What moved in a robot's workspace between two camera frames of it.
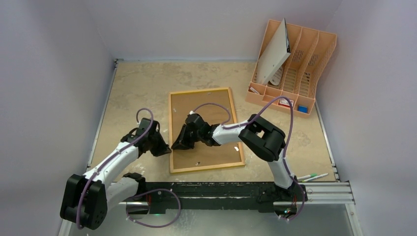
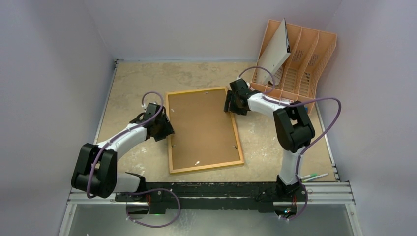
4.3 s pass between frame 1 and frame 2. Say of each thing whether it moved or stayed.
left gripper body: moved
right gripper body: moved
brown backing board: stayed
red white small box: stayed
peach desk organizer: stayed
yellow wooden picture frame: stayed
